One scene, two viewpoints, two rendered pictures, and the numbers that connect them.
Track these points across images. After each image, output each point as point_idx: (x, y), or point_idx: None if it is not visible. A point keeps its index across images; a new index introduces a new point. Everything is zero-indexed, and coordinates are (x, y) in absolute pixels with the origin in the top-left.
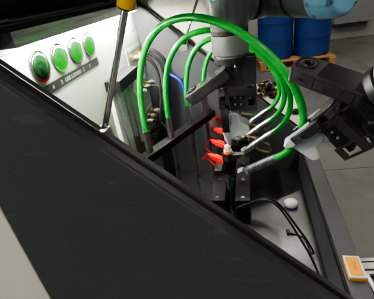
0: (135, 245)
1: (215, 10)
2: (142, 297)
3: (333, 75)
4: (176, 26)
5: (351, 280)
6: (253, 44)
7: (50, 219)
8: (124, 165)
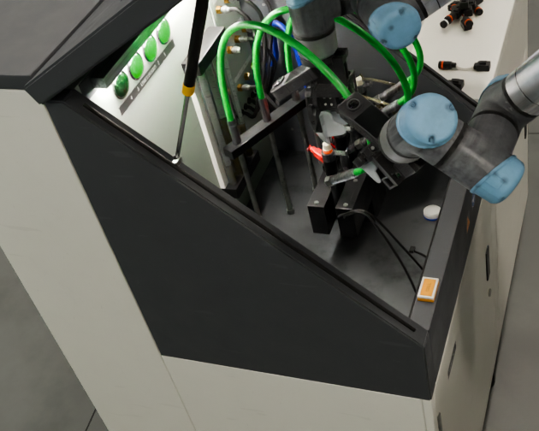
0: (203, 250)
1: (293, 15)
2: (213, 296)
3: (368, 120)
4: None
5: (419, 299)
6: (318, 68)
7: (134, 223)
8: (191, 191)
